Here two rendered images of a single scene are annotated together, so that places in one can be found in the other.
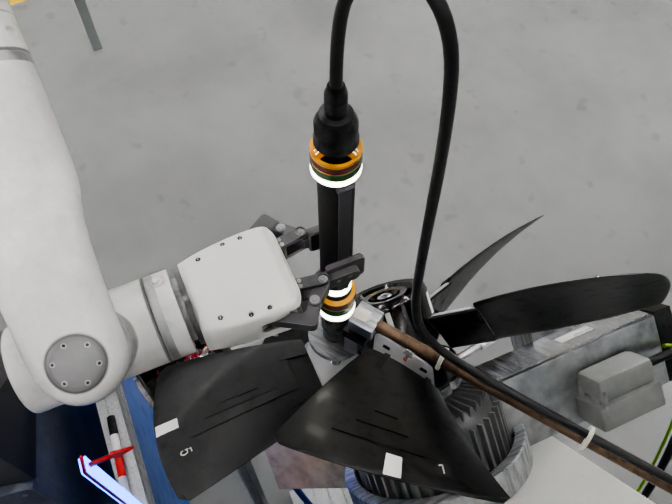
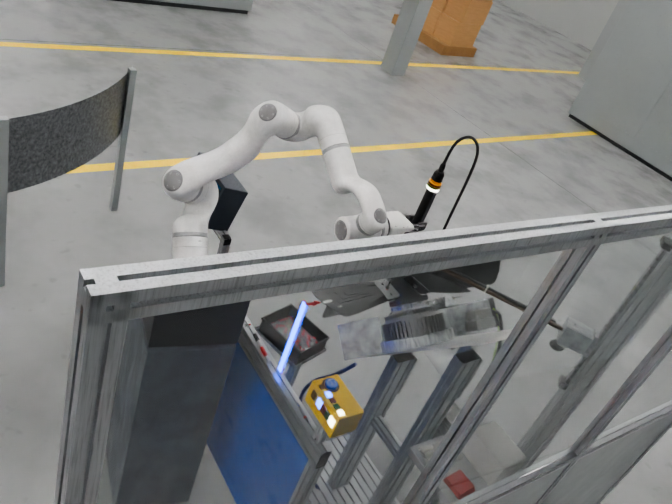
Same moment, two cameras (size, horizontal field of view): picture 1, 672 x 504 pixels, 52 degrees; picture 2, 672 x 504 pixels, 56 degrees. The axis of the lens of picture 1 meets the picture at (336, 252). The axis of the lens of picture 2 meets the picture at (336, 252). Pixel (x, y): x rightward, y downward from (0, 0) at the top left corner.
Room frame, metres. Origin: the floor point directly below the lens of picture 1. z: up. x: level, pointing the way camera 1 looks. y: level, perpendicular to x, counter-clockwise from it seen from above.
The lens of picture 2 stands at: (-1.32, 0.87, 2.48)
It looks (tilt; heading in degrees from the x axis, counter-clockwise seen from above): 33 degrees down; 339
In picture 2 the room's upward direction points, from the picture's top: 21 degrees clockwise
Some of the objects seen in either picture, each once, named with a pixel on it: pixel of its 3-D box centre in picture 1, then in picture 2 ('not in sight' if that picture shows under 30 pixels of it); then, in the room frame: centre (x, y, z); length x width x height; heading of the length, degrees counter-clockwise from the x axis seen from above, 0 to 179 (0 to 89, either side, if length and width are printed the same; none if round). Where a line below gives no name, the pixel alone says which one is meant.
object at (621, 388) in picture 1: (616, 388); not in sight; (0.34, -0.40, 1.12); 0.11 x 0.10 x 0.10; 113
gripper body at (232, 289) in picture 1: (234, 290); (392, 225); (0.31, 0.10, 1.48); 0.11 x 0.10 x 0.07; 114
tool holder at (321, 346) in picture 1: (343, 322); not in sight; (0.35, -0.01, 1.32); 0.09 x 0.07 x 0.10; 58
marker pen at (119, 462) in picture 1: (117, 453); not in sight; (0.32, 0.38, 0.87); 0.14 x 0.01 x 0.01; 20
